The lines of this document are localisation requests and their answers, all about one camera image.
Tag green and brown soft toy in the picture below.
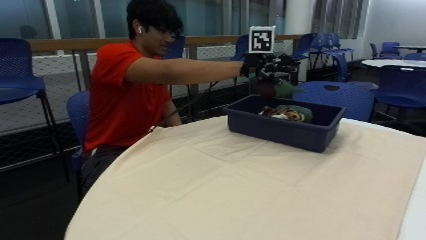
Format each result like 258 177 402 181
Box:
249 74 304 100

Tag tall blue chair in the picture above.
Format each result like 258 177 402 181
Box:
316 32 357 83
0 37 72 184
292 32 320 83

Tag white marker cube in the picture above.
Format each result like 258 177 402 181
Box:
248 25 277 54

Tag brown and white soft toy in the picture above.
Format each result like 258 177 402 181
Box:
258 105 290 121

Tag green striped soft toy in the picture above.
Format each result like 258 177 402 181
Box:
272 104 314 124

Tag blue plastic bin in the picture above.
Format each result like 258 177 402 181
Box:
222 94 348 154

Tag round white table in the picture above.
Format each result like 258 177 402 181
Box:
361 58 426 70
392 44 426 52

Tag the person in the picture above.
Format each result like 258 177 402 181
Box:
79 0 246 198

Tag beige tablecloth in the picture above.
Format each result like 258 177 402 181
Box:
64 114 426 240

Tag wooden railing with mesh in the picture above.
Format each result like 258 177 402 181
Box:
0 33 309 168

